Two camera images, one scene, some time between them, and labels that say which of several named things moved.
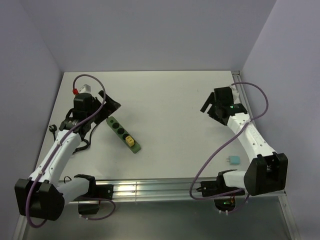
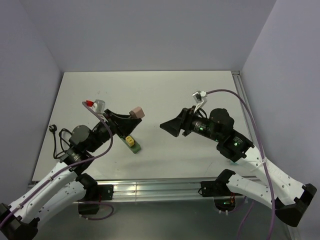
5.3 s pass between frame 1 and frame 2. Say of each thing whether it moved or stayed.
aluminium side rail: stayed
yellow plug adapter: stayed
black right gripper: moved
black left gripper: moved
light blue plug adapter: stayed
